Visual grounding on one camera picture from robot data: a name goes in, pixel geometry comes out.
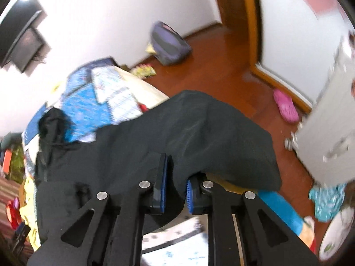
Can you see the dark grey cloth bundle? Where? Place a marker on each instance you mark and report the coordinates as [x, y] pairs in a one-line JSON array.
[[9, 140]]

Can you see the orange box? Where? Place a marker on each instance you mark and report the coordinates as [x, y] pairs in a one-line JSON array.
[[7, 159]]

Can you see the teal patterned cloth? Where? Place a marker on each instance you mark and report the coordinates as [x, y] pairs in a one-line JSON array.
[[327, 202]]

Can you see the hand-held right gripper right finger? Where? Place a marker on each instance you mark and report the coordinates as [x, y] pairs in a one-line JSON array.
[[190, 196]]

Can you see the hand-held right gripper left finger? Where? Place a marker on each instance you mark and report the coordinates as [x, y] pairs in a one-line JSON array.
[[162, 184]]

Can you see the grey purple backpack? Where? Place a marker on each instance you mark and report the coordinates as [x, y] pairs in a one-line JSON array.
[[169, 44]]

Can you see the black jacket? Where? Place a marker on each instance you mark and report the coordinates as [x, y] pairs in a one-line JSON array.
[[166, 127]]

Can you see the black wall television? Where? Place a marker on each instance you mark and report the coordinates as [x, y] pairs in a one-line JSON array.
[[19, 33]]

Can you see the yellow paper item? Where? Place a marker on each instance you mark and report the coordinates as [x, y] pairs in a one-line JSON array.
[[150, 49]]

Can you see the yellow red snack packet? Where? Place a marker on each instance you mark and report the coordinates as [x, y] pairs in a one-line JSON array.
[[143, 70]]

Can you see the white cabinet door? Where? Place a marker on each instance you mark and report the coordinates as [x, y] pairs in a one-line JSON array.
[[327, 133]]

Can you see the green cloth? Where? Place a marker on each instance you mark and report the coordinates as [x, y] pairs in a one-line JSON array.
[[18, 163]]

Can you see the pink slipper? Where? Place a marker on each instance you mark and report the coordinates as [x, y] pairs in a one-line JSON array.
[[285, 106]]

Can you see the white round plate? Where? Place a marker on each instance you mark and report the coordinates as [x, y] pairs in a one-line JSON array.
[[337, 235]]

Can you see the red toy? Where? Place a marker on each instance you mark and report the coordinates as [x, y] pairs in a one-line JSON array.
[[13, 213]]

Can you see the yellow cloth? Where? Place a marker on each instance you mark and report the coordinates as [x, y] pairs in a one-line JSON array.
[[27, 210]]

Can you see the blue patchwork blanket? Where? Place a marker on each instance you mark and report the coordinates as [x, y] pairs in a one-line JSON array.
[[83, 105]]

